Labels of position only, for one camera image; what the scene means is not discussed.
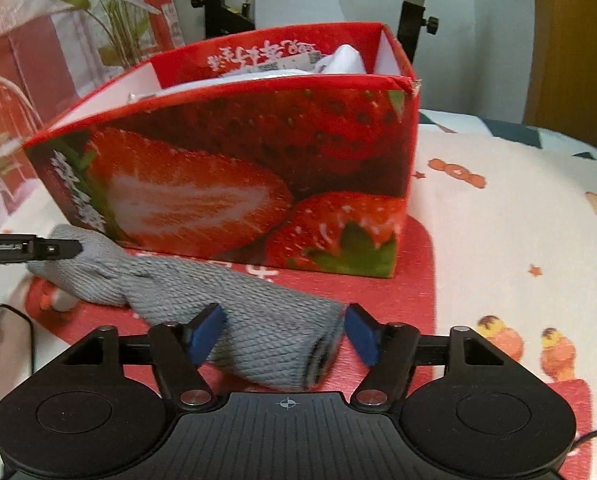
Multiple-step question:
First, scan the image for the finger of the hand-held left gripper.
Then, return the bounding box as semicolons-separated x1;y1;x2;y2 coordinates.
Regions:
31;239;84;261

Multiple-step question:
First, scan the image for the white plastic packet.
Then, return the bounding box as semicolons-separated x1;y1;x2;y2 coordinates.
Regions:
176;67;329;95

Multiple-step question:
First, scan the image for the red strawberry cardboard box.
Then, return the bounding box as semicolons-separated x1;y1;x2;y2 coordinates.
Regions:
22;22;421;278

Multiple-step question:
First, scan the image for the grey knit glove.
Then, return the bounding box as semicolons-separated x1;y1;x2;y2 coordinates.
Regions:
26;225;346;393

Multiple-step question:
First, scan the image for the yellow wooden door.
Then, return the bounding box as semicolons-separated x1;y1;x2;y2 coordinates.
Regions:
523;0;597;146

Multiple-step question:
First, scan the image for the white food-print cloth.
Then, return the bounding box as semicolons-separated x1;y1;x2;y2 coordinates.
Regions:
0;125;597;480

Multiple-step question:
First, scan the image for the white foam board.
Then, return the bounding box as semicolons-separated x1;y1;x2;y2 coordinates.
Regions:
255;0;346;31

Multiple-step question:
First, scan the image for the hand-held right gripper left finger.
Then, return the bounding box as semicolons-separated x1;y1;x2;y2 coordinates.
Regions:
58;304;228;408

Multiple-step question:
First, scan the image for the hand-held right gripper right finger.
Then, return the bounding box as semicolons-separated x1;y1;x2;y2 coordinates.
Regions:
345;303;511;408

